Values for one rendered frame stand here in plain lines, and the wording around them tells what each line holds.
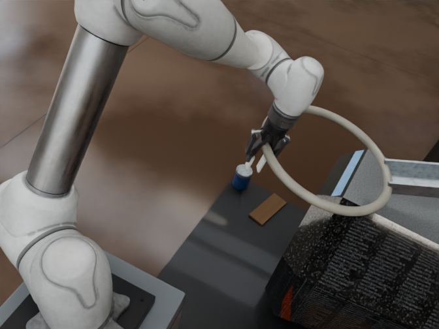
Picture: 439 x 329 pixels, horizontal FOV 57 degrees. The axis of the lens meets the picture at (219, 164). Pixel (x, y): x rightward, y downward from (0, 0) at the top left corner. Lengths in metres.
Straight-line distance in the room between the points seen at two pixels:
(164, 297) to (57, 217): 0.39
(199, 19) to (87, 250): 0.51
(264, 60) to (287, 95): 0.12
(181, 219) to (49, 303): 1.47
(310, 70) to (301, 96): 0.07
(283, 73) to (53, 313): 0.81
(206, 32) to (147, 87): 2.48
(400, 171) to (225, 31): 1.02
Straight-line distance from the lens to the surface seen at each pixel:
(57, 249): 0.89
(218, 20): 0.69
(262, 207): 2.41
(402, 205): 1.62
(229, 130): 2.86
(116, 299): 1.11
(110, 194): 2.39
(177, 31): 0.65
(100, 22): 0.77
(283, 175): 1.24
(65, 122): 0.86
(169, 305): 1.16
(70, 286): 0.87
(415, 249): 1.57
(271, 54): 1.16
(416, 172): 1.58
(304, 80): 1.11
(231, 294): 2.09
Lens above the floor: 1.86
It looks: 46 degrees down
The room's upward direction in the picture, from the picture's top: 14 degrees clockwise
